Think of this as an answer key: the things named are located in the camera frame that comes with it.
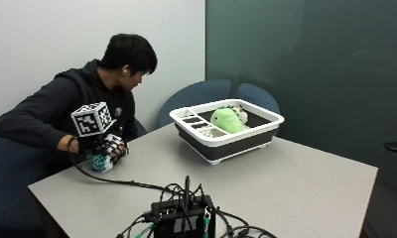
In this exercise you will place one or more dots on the teal and white soft toy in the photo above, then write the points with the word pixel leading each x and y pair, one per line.
pixel 102 163

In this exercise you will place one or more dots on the white marker cube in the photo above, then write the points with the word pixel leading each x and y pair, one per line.
pixel 92 119

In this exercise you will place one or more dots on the the person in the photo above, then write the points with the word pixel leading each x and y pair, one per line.
pixel 39 115

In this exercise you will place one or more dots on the blue round-back chair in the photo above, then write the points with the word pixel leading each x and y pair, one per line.
pixel 257 97
pixel 193 97

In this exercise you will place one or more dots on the white and grey dish basin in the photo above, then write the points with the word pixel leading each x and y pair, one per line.
pixel 227 145

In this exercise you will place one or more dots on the blue upholstered chair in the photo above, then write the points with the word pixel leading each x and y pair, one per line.
pixel 11 185

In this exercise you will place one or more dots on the black electronics box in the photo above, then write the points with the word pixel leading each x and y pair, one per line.
pixel 180 216

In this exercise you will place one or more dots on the green dinosaur soft toy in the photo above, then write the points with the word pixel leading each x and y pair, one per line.
pixel 227 119

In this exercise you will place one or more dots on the white spotted soft toy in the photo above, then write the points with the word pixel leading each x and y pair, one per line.
pixel 241 111

